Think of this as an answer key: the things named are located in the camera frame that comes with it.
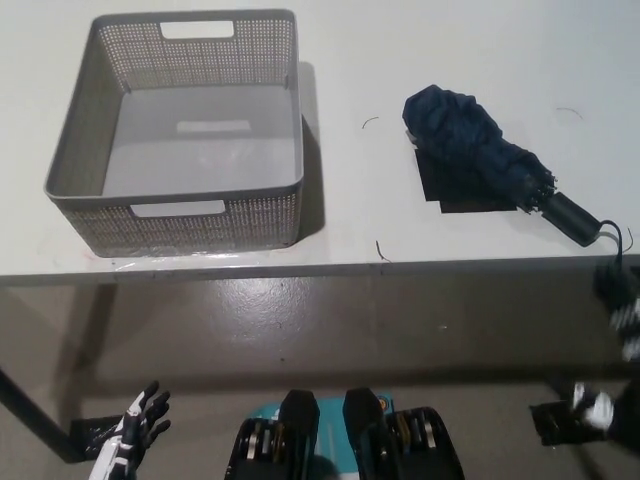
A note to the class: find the clear tape strip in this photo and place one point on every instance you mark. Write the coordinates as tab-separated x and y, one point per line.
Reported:
165	257

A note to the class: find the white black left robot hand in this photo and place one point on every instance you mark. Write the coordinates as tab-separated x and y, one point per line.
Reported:
137	425

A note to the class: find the black teal robot body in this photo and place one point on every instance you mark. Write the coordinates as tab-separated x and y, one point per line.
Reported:
300	450

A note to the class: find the black tape patch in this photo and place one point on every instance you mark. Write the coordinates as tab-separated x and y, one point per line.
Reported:
450	190

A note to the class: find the navy blue umbrella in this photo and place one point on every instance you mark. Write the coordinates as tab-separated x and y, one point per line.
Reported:
460	130

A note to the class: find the black metal table leg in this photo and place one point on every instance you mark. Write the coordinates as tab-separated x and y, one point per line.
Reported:
35	415

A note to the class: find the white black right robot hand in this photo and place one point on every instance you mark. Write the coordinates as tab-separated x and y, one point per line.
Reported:
627	310

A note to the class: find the grey perforated plastic basket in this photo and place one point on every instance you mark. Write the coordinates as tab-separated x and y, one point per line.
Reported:
90	150

